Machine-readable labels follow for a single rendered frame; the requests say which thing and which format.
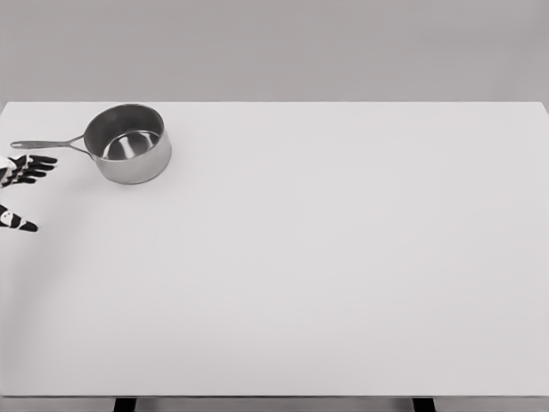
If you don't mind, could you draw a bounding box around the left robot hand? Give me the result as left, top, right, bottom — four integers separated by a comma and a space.
0, 154, 58, 233

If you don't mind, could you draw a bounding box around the steel pot with long handle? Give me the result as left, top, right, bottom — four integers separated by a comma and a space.
9, 103, 173, 185

